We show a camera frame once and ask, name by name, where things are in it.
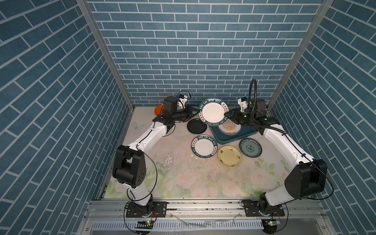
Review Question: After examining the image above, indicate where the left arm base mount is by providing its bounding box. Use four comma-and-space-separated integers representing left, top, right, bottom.
125, 201, 167, 218

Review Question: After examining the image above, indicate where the green blue floral plate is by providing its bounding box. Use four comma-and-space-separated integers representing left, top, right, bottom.
239, 138, 262, 158

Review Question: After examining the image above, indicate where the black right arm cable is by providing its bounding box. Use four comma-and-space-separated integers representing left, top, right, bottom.
248, 78, 334, 201

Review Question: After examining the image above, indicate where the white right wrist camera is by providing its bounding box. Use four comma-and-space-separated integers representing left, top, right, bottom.
238, 97, 248, 112

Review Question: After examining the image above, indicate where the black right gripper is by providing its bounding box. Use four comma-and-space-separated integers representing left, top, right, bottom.
224, 108, 256, 126

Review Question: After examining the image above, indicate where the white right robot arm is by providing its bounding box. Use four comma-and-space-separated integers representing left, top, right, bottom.
224, 108, 329, 207

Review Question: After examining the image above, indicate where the aluminium front rail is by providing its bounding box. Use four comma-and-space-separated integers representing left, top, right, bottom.
78, 198, 335, 235

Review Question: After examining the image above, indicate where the black plate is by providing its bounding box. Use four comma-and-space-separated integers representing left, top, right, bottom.
187, 119, 207, 134

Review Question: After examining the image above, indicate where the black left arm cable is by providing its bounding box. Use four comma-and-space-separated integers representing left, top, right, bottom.
126, 146, 158, 203

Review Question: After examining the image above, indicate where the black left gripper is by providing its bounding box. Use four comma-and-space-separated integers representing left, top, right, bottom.
170, 104, 200, 122

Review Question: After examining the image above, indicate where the yellow floral plate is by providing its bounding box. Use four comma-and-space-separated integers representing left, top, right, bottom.
217, 146, 241, 167

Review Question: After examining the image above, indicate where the green rim plate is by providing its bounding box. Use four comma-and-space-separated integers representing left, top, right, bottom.
198, 98, 229, 126
191, 135, 218, 159

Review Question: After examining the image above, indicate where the orange sunburst plate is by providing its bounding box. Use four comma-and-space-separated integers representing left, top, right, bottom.
218, 119, 241, 136

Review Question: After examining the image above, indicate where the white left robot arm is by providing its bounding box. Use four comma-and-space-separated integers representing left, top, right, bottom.
112, 95, 199, 208

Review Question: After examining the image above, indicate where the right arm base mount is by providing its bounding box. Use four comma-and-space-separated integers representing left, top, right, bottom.
240, 200, 285, 217

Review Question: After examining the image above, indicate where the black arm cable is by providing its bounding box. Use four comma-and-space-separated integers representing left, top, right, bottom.
248, 78, 334, 201
126, 146, 158, 203

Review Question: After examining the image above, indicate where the teal plastic bin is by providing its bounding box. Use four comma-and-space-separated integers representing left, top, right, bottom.
210, 126, 257, 145

